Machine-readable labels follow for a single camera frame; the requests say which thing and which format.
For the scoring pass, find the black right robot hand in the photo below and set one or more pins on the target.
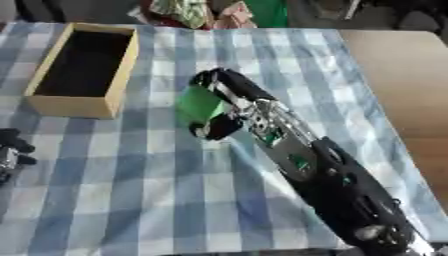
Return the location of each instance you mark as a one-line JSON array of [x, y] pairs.
[[245, 87]]

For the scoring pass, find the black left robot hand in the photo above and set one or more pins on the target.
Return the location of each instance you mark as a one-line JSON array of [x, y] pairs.
[[14, 145]]

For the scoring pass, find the green cylinder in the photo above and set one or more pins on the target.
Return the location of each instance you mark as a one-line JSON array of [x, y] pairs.
[[199, 105]]

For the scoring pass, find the silver and black right robot arm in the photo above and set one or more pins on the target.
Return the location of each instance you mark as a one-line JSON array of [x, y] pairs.
[[326, 170]]

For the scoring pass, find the tan cardboard box black inside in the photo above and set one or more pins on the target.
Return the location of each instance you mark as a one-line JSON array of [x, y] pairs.
[[85, 70]]

